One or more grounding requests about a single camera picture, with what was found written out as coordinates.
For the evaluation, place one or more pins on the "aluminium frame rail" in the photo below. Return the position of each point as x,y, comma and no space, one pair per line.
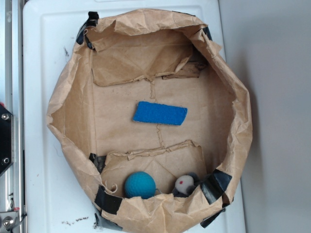
13,216

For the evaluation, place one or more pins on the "brown paper bag bin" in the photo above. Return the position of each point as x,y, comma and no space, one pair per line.
153,123

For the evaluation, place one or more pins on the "grey white toy mouse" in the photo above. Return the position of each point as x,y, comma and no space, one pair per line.
185,185

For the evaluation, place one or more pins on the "blue dimpled ball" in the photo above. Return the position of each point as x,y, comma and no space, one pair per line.
140,184

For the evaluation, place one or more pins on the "black metal bracket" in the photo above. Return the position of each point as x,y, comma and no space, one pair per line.
5,139

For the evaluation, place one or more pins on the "white plastic tray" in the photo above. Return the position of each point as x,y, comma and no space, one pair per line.
56,203

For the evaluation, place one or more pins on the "blue rectangular sponge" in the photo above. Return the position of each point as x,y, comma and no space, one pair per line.
156,113

